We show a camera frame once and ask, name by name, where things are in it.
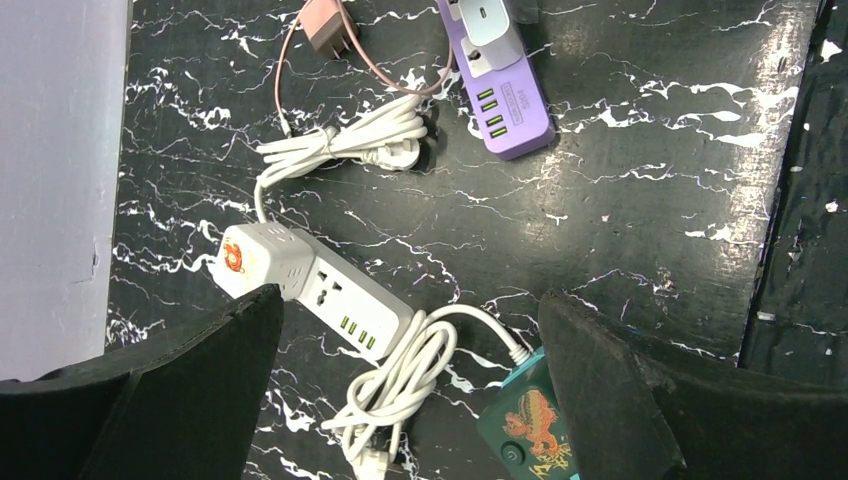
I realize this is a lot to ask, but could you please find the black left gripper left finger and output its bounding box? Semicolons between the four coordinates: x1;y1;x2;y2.
1;284;284;479

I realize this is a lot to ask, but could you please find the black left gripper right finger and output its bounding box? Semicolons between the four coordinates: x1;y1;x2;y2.
537;291;847;479

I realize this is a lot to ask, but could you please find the teal power strip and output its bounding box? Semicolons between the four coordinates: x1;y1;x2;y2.
502;347;545;388

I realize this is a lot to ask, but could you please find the green dragon socket cube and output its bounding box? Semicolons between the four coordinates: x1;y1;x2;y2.
477;358;580;480

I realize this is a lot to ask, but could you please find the white multi-socket adapter plug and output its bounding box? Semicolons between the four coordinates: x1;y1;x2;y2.
210;222;316;301

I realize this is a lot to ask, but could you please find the white power strip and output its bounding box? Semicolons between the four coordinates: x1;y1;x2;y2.
293;229;414;361

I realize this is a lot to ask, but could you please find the purple power strip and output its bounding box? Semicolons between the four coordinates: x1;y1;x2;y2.
437;0;555;160

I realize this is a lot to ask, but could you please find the beige small plug adapter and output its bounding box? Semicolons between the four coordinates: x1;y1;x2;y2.
300;0;358;59

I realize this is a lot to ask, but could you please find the small white cube charger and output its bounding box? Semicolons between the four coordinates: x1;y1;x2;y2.
457;0;525;78

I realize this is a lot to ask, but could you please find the white cable of teal strip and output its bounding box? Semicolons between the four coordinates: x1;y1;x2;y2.
321;303;533;480

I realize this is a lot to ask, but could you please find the white cable of purple strip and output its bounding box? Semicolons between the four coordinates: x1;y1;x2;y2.
252;92;431;227

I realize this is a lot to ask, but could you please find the thin pink charging cable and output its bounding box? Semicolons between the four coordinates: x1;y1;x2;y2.
273;0;455;137

